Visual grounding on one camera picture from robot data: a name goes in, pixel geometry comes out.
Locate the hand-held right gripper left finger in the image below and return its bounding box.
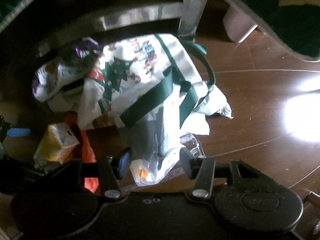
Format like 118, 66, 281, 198
44, 147, 132, 201

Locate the pink plastic container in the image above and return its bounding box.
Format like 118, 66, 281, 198
222, 6, 259, 43

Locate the purple snack wrapper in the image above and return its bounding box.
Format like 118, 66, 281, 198
75, 37, 105, 58

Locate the printed white tote bag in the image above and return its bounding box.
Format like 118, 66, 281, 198
76, 34, 215, 130

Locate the clear plastic wrapper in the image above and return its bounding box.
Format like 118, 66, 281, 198
180, 133, 204, 157

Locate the green and cream rug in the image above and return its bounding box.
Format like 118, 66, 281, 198
0, 0, 60, 33
207, 0, 320, 62

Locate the metal furniture frame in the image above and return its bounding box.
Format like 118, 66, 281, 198
37, 0, 213, 55

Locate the white plastic bag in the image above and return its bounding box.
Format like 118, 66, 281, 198
120, 90, 210, 187

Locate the yellow carton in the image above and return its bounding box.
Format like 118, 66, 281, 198
34, 123, 80, 164

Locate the orange plastic bag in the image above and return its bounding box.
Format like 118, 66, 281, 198
64, 112, 99, 193

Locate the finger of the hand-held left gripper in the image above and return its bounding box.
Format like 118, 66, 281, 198
0, 116, 31, 138

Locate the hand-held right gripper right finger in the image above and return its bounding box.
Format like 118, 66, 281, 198
179, 147, 273, 202

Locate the white printed snack bag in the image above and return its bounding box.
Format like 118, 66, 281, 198
31, 57, 88, 103

